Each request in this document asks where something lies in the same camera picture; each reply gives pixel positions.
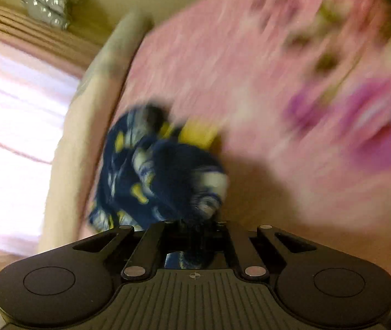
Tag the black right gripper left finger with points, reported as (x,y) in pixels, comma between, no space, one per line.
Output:
(70,284)

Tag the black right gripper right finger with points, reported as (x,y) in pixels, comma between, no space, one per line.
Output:
(315,284)

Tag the navy patterned fleece pajama pants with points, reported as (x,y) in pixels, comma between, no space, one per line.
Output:
(149,175)

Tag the pink floral bed blanket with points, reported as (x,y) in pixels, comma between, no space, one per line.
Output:
(301,91)

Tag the pink sheer window curtain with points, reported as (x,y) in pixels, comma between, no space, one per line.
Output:
(40,69)

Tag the folded beige grey quilt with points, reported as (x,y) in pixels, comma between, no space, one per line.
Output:
(84,131)

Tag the silver foil wrapped object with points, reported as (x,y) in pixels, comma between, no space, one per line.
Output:
(56,13)

